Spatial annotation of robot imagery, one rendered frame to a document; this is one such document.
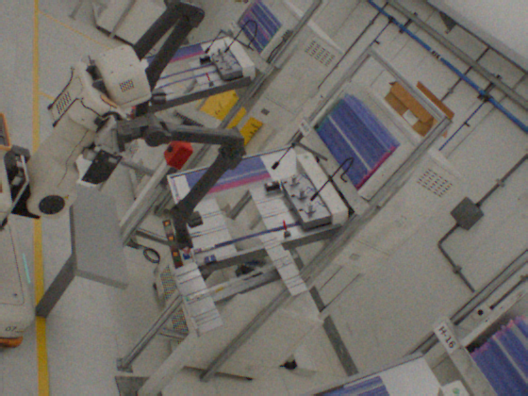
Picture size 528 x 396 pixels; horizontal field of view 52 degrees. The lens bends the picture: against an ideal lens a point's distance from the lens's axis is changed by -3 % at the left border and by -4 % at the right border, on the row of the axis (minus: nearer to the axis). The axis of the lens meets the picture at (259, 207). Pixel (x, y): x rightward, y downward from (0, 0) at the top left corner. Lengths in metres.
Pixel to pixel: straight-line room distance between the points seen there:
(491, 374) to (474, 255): 1.97
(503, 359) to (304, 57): 2.47
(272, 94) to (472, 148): 1.49
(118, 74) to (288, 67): 1.94
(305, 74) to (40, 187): 2.19
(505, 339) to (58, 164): 1.71
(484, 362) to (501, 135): 2.38
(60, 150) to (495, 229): 2.79
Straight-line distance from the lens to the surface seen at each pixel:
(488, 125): 4.25
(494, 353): 2.04
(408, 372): 2.20
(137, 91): 2.08
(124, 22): 6.93
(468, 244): 3.98
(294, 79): 3.87
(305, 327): 3.18
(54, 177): 2.22
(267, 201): 2.81
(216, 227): 2.71
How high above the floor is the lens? 2.01
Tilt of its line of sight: 22 degrees down
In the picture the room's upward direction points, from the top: 40 degrees clockwise
